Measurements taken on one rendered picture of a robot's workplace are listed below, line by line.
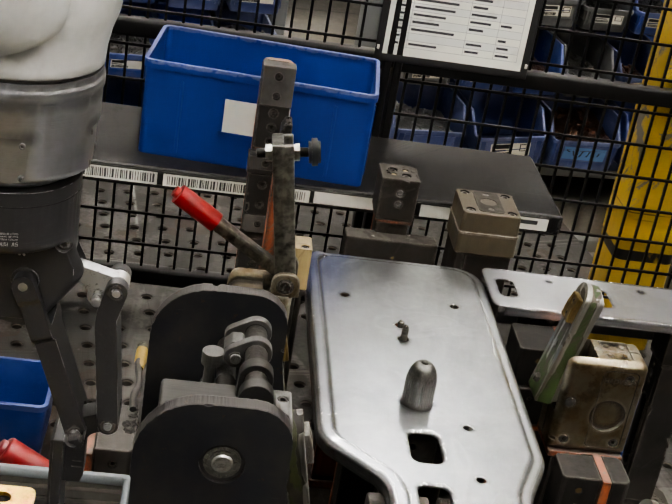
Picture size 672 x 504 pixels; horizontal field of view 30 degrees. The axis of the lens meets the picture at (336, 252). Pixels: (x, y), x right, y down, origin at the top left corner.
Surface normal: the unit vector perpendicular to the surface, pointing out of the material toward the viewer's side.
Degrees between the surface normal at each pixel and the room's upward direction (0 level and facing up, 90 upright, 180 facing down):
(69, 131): 90
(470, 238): 89
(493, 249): 89
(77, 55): 101
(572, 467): 0
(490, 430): 0
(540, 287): 0
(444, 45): 90
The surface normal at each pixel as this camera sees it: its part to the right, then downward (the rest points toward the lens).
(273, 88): 0.06, 0.44
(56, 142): 0.65, 0.42
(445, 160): 0.15, -0.89
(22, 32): 0.52, 0.72
